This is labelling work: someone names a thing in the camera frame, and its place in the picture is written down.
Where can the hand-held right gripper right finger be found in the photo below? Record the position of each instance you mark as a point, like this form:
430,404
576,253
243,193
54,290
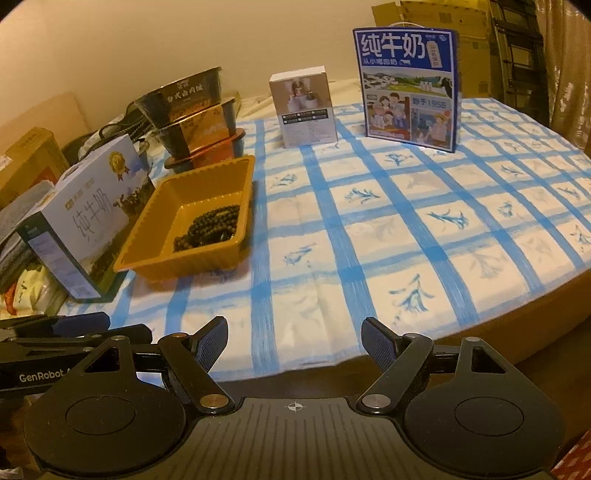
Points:
378,344

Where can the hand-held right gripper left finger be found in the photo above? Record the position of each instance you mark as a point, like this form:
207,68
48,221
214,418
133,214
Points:
212,344

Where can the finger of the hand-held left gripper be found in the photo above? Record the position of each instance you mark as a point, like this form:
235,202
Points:
138,333
81,322

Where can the orange plastic tray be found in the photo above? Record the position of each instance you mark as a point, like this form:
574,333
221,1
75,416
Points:
184,203

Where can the blue checked tablecloth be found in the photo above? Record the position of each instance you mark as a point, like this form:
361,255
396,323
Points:
415,249

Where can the pale blue milk carton box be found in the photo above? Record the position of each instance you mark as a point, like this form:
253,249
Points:
83,217

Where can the brown cardboard box with label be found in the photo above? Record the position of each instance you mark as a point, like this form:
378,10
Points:
27,161

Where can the black bowl with red lid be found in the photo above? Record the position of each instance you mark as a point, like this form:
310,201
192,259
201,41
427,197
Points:
221,154

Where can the beige wooden board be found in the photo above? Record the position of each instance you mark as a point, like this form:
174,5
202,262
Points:
51,110

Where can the black bowl with orange label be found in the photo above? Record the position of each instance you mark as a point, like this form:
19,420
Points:
203,127

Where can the red patterned packet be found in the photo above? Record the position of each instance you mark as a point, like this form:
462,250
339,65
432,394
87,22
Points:
575,459

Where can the small white product box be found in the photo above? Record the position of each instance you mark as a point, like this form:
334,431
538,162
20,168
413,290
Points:
307,115

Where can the black instant rice bowl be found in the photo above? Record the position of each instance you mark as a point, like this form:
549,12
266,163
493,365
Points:
180,94

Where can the dark blue illustrated milk box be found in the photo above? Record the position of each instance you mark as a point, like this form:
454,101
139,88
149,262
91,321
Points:
406,92

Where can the upright cardboard box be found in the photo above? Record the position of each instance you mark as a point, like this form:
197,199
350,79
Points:
475,60

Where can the black metal rack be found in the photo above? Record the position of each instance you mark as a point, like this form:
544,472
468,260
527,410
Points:
519,55

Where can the patterned beige curtain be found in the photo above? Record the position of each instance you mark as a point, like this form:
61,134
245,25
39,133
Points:
570,69

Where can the flat cardboard box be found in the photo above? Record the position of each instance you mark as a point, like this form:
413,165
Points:
429,11

